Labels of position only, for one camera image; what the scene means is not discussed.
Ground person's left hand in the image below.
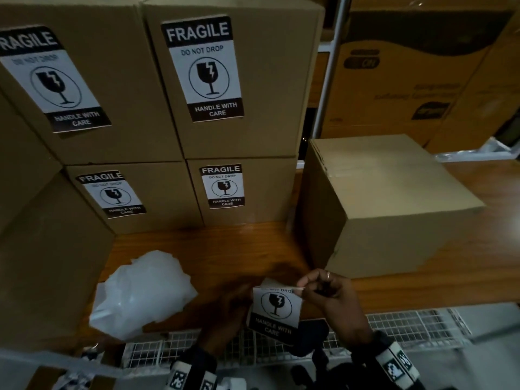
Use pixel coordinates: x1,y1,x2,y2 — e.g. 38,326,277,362
197,279,255,356

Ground person's right hand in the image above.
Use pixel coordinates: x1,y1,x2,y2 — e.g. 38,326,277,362
296,268,373,346

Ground white backing paper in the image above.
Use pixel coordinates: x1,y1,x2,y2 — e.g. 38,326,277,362
88,250,199,342

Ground medium taped cardboard box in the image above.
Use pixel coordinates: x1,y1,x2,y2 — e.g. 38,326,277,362
302,133,486,279
0,172,116,350

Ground small taped cardboard box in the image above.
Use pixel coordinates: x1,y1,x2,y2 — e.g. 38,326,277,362
66,161,204,235
0,3,184,165

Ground plastic wrapped cardboard box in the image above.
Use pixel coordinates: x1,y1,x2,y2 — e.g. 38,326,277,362
349,0,520,12

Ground black pouch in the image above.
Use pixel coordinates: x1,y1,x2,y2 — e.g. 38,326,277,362
288,318,330,358

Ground left wrist tracker band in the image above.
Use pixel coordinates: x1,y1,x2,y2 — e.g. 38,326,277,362
166,347,218,390

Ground wrist tracker band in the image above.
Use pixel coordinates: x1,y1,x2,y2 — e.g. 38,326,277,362
351,333,425,390
166,347,218,390

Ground right wrist tracker band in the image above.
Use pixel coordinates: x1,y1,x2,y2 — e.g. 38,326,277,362
351,333,425,390

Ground crumpled paper scraps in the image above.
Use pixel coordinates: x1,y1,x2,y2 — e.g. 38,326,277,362
53,346,106,390

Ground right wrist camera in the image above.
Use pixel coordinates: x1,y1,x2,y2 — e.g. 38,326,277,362
290,349,354,390

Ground wire mesh rack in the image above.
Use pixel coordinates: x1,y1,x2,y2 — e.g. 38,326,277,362
121,308,474,368

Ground white frame bar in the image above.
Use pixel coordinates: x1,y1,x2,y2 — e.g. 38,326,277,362
0,348,127,380

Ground wooden shelf unit white frame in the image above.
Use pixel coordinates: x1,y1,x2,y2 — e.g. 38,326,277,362
298,0,520,169

